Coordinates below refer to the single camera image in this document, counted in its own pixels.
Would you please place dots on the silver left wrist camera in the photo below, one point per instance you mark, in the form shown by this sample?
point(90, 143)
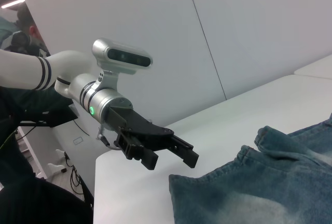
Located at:
point(124, 55)

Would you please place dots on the dark robot torso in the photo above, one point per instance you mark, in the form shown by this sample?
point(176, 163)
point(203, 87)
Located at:
point(39, 200)

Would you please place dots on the person with dark hair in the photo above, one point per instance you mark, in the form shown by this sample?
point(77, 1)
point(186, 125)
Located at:
point(24, 16)

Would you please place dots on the white and silver left robot arm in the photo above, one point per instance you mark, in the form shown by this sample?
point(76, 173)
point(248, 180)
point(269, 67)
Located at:
point(26, 68)

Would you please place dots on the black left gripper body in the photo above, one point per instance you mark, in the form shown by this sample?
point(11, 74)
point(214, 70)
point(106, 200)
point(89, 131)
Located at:
point(135, 123)

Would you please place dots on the blue denim shorts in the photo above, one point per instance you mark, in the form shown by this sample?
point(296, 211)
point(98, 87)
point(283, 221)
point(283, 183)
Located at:
point(259, 182)

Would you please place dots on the ceiling light strip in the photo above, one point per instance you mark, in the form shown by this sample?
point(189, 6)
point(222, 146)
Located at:
point(13, 3)

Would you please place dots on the white table foot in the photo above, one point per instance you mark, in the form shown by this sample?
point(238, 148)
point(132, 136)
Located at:
point(55, 167)

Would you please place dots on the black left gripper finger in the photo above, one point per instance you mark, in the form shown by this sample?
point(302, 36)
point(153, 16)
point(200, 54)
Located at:
point(188, 155)
point(132, 148)

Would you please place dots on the black flat stand plate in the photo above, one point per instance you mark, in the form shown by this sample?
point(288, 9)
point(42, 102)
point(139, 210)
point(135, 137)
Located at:
point(57, 117)

